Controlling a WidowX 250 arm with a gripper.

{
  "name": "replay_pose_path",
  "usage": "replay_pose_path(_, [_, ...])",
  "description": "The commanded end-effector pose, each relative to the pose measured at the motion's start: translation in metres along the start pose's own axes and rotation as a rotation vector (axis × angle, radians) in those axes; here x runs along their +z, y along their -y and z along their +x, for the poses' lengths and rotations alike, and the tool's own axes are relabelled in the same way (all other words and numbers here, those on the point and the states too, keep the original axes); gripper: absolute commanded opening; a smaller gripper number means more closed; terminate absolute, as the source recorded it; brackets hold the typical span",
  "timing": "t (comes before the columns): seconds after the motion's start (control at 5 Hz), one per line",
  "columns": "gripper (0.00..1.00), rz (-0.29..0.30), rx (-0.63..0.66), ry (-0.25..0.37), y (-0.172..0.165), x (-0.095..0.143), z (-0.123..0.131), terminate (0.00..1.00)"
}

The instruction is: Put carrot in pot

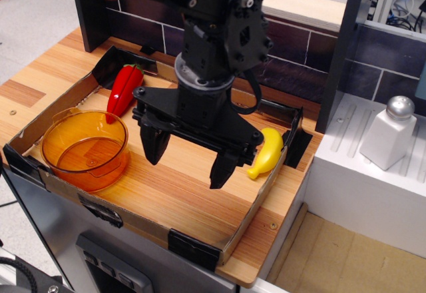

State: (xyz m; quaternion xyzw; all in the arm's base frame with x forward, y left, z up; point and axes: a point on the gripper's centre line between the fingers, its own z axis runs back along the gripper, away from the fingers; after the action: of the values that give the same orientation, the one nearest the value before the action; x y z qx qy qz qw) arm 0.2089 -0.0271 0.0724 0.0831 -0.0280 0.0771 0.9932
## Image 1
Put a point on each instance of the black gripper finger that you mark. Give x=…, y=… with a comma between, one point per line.
x=154, y=142
x=222, y=169

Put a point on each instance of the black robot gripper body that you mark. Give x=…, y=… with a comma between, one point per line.
x=206, y=120

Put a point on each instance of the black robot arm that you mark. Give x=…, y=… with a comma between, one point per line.
x=223, y=39

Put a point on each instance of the orange transparent plastic pot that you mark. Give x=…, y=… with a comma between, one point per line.
x=86, y=148

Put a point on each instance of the cardboard fence with black tape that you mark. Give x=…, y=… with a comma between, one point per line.
x=159, y=202

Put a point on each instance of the yellow toy banana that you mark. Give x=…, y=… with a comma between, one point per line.
x=269, y=154

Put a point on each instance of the red toy chili pepper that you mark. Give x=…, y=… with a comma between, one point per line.
x=128, y=78

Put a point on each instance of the grey toy oven front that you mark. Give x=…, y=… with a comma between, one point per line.
x=94, y=256

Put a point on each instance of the white ribbed sink counter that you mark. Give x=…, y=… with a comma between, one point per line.
x=346, y=188

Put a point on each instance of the white salt shaker silver cap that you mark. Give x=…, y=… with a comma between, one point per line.
x=388, y=137

